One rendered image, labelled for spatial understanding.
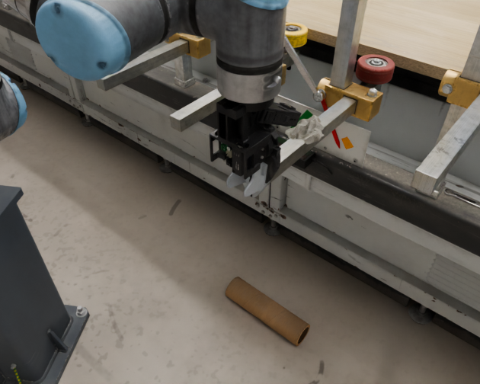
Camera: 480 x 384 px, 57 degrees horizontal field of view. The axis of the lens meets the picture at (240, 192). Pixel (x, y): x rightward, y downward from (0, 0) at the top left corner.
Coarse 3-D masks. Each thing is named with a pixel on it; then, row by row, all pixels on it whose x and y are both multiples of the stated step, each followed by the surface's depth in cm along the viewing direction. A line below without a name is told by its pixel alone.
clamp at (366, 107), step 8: (328, 80) 97; (320, 88) 97; (328, 88) 96; (336, 88) 94; (344, 88) 94; (352, 88) 94; (360, 88) 94; (368, 88) 94; (328, 96) 97; (336, 96) 95; (352, 96) 93; (360, 96) 92; (368, 96) 92; (376, 96) 92; (328, 104) 98; (360, 104) 92; (368, 104) 91; (376, 104) 93; (360, 112) 93; (368, 112) 92; (376, 112) 95; (368, 120) 93
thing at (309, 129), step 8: (304, 120) 85; (312, 120) 85; (320, 120) 86; (296, 128) 82; (304, 128) 83; (312, 128) 83; (320, 128) 84; (288, 136) 82; (296, 136) 82; (304, 136) 82; (312, 136) 81; (320, 136) 82
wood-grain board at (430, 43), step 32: (320, 0) 127; (384, 0) 127; (416, 0) 127; (448, 0) 127; (320, 32) 110; (384, 32) 110; (416, 32) 110; (448, 32) 110; (416, 64) 98; (448, 64) 96
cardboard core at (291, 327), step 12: (228, 288) 153; (240, 288) 151; (252, 288) 152; (240, 300) 150; (252, 300) 148; (264, 300) 147; (252, 312) 148; (264, 312) 145; (276, 312) 144; (288, 312) 144; (276, 324) 143; (288, 324) 141; (300, 324) 141; (288, 336) 141; (300, 336) 145
